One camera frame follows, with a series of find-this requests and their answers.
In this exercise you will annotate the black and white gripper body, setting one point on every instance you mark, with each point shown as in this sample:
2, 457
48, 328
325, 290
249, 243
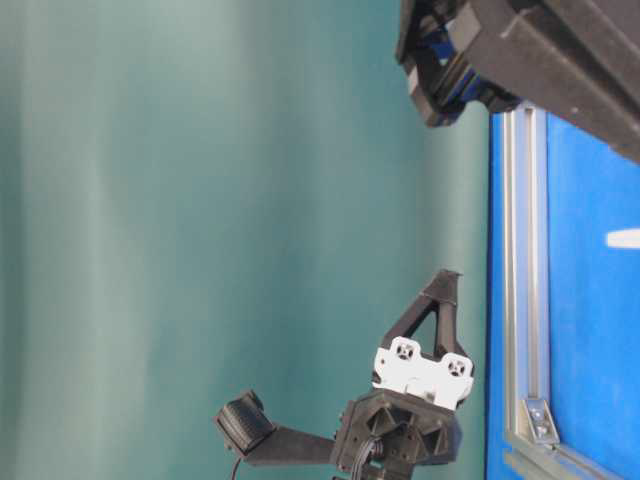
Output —
408, 419

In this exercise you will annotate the black gripper body with blue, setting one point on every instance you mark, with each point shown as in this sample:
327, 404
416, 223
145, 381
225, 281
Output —
441, 81

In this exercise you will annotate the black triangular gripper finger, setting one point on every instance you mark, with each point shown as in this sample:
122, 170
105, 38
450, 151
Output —
438, 297

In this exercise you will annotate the white strip on blue board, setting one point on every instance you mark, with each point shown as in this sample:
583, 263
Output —
624, 239

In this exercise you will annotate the blue backdrop board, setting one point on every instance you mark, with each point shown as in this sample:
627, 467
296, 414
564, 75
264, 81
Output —
593, 303

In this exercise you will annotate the aluminium extrusion frame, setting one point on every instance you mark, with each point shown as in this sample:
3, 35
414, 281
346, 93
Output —
535, 450

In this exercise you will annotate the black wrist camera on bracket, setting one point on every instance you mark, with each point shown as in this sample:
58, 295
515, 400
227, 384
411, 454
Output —
248, 432

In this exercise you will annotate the large black gripper finger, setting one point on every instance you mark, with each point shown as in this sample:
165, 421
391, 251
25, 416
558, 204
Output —
577, 59

